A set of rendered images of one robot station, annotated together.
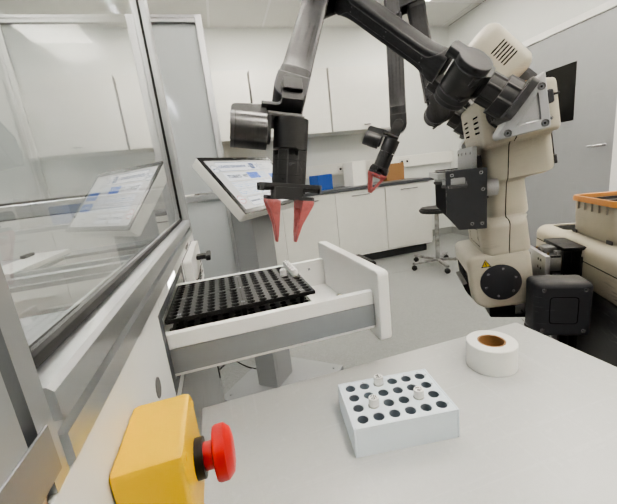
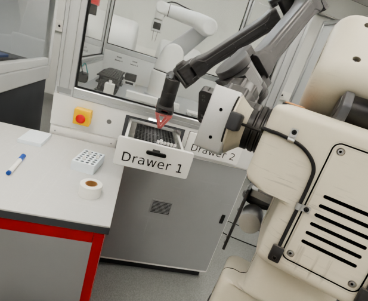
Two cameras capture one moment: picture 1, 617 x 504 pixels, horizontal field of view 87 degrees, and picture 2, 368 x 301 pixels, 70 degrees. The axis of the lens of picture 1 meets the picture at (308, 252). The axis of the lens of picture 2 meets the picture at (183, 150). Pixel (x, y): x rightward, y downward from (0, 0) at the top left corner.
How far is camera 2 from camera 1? 124 cm
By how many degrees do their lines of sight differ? 87
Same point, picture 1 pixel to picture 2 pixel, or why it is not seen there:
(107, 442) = (81, 104)
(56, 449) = (71, 92)
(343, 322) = not seen: hidden behind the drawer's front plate
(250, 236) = not seen: hidden behind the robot
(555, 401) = (57, 189)
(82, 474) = (73, 100)
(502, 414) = (67, 178)
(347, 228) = not seen: outside the picture
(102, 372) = (86, 96)
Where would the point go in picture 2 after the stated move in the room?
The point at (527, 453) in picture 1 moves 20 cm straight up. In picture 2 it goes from (52, 172) to (60, 117)
